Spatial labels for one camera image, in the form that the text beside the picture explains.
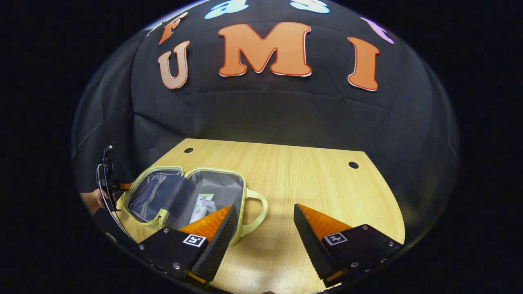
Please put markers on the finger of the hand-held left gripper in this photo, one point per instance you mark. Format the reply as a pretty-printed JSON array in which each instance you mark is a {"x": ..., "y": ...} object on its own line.
[{"x": 126, "y": 186}]

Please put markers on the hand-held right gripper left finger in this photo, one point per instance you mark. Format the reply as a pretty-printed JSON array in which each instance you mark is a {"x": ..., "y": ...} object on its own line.
[{"x": 216, "y": 241}]

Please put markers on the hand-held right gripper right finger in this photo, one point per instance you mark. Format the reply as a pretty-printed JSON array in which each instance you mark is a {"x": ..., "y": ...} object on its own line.
[{"x": 310, "y": 239}]

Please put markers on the large green white tube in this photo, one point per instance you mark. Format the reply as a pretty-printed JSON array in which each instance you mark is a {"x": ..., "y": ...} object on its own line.
[{"x": 199, "y": 208}]

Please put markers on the pale yellow suitcase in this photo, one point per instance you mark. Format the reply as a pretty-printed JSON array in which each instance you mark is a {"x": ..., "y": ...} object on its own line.
[{"x": 216, "y": 188}]

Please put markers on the black backdrop cloth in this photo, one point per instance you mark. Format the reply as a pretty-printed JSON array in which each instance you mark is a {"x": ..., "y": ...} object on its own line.
[{"x": 286, "y": 106}]

